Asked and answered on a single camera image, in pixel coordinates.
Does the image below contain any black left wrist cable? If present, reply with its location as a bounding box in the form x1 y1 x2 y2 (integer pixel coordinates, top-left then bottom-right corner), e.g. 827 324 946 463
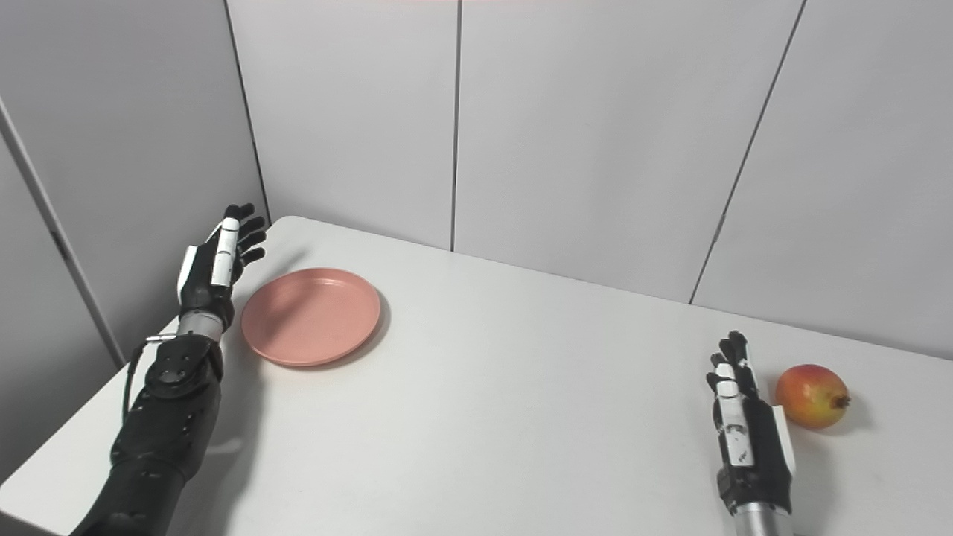
121 334 179 440

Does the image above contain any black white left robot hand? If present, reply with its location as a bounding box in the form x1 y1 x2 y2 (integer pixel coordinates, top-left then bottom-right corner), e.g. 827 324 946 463
176 203 267 328

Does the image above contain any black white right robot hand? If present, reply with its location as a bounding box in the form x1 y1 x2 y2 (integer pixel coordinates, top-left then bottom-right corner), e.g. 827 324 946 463
705 331 796 516

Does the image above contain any red yellow pomegranate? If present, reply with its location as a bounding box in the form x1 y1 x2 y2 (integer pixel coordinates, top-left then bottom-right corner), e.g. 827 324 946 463
775 363 852 430

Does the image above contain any pink round plate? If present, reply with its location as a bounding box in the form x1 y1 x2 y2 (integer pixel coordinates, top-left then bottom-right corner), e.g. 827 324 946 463
240 268 382 368

